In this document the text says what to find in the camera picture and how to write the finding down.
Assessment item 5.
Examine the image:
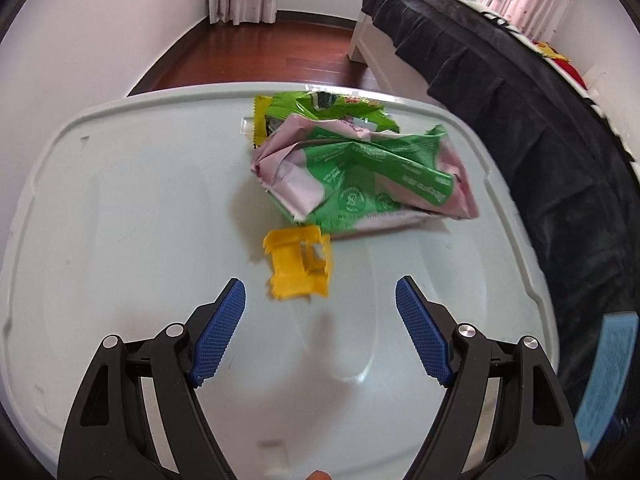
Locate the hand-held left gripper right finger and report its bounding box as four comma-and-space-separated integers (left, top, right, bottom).
395, 275, 587, 480

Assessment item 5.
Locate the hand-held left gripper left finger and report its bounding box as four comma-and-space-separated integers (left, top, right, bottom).
56, 277, 247, 480

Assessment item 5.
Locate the yellow plastic piece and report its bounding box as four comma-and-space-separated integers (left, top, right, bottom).
263, 225, 333, 302

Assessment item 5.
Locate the pink and green wrapper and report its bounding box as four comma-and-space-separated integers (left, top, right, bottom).
250, 114, 480, 238

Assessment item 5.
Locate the green snack bag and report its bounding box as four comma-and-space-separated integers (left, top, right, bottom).
252, 91, 401, 150

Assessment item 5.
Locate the light blue box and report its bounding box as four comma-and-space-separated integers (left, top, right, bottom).
574, 312, 640, 456

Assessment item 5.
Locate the dark grey blanket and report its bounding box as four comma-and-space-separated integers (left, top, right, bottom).
357, 0, 640, 411

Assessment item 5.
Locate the red and yellow pillow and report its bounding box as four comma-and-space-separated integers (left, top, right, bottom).
535, 40, 586, 86

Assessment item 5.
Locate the white black printed blanket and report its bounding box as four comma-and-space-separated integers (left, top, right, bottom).
370, 0, 640, 176

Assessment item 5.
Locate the white bed frame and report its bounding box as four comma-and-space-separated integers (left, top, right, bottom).
348, 10, 436, 101

